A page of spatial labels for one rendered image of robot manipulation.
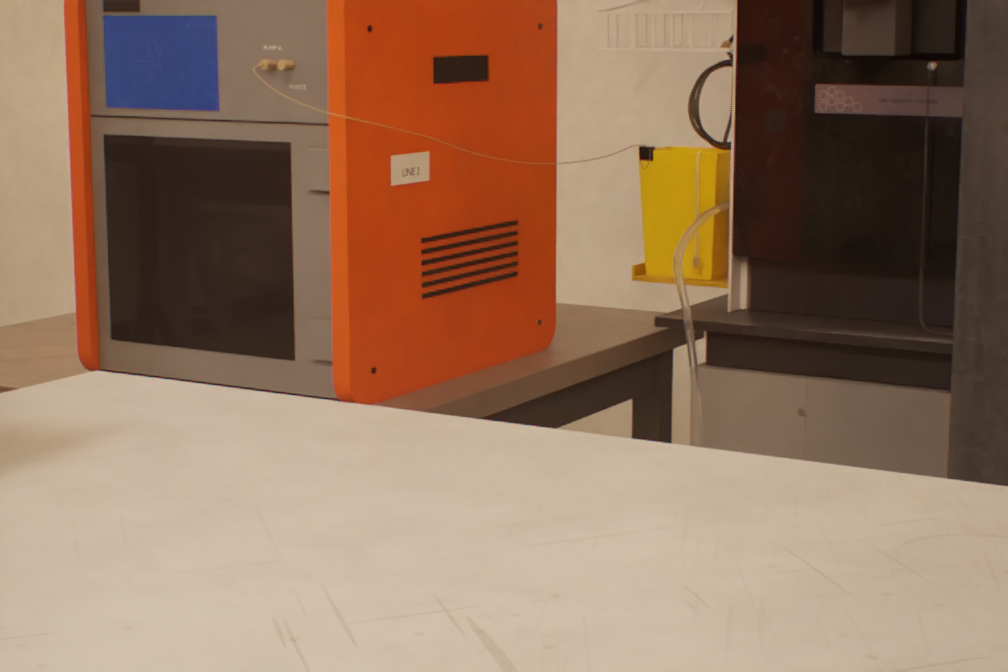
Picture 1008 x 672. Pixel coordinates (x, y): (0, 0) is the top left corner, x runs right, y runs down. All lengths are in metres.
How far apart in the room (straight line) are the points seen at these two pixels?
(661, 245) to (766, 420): 0.28
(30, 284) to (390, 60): 2.78
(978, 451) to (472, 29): 0.86
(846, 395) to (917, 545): 1.45
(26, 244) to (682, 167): 2.52
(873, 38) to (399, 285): 0.61
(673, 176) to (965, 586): 1.68
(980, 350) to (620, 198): 2.32
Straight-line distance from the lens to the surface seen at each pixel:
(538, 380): 2.05
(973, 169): 1.34
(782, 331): 2.18
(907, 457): 2.16
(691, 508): 0.77
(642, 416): 2.42
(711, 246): 2.31
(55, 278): 4.52
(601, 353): 2.18
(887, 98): 2.19
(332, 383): 1.87
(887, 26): 2.12
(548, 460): 0.84
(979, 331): 1.35
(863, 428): 2.17
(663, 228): 2.34
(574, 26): 3.65
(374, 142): 1.85
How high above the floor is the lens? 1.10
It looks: 10 degrees down
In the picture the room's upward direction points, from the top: straight up
